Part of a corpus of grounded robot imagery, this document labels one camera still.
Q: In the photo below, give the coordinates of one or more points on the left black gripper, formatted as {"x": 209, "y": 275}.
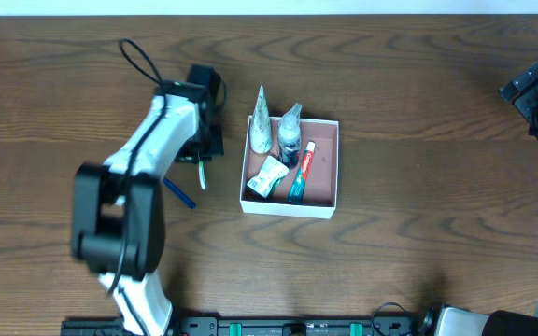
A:
{"x": 210, "y": 146}

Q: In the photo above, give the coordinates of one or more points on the white lotion tube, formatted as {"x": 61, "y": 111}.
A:
{"x": 260, "y": 132}

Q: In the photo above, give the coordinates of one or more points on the green white toothbrush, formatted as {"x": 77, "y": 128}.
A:
{"x": 202, "y": 177}

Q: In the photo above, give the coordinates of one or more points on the clear blue pump soap bottle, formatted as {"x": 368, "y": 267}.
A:
{"x": 289, "y": 136}

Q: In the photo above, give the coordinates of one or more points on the green white soap packet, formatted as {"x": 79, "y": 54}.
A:
{"x": 268, "y": 178}

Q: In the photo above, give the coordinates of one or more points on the Colgate toothpaste tube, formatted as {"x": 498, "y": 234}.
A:
{"x": 296, "y": 193}

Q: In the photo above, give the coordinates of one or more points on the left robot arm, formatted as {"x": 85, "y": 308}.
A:
{"x": 118, "y": 226}

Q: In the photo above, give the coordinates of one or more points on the blue disposable razor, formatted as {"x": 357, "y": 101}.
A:
{"x": 179, "y": 193}

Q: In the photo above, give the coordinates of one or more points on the white box with pink interior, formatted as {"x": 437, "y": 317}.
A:
{"x": 320, "y": 193}

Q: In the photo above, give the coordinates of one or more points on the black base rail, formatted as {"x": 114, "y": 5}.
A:
{"x": 212, "y": 326}

